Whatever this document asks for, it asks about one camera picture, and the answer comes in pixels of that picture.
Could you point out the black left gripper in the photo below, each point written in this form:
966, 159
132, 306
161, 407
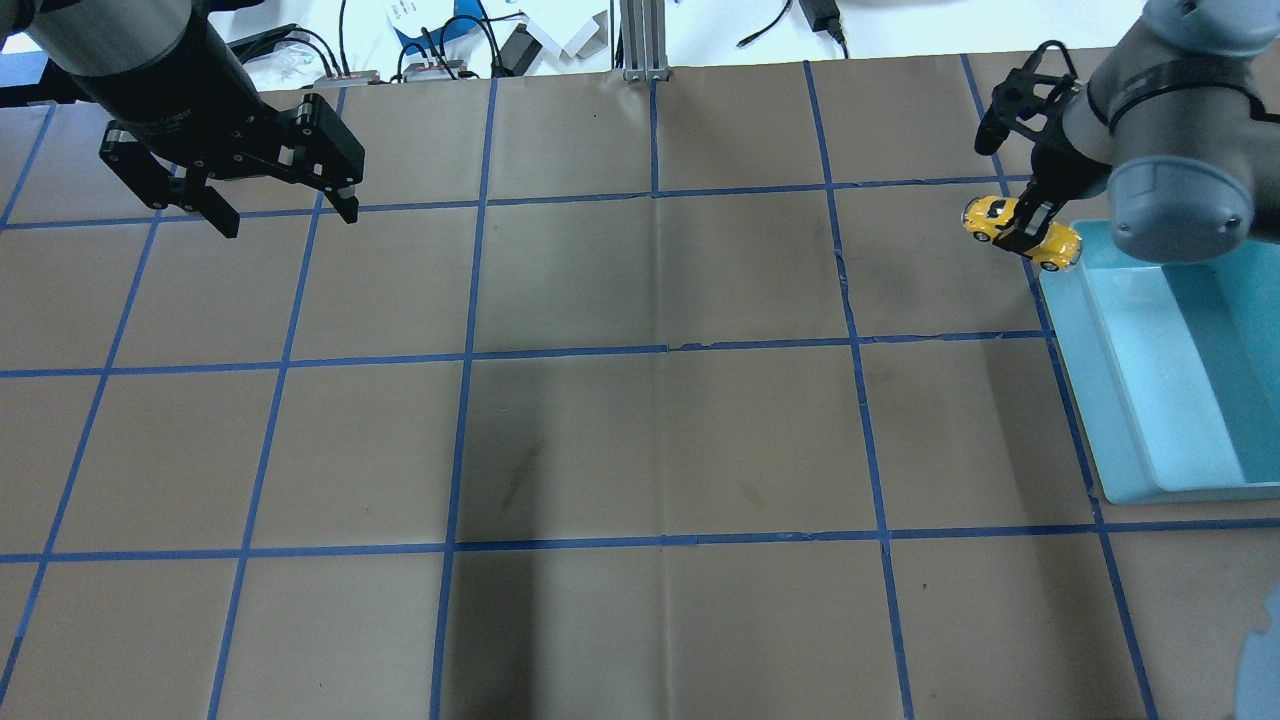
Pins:
172, 98

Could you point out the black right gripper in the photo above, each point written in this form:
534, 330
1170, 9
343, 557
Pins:
1050, 171

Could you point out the yellow beetle toy car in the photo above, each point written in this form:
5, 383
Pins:
1050, 240

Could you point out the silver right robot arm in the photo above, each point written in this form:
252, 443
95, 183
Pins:
1170, 125

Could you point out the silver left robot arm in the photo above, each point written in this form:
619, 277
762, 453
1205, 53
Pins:
48, 23

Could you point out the light blue plastic bin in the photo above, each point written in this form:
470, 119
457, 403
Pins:
1174, 369

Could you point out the brown paper table cover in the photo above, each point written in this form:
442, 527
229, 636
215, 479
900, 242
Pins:
619, 402

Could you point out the aluminium frame post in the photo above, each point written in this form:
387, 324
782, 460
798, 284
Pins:
641, 51

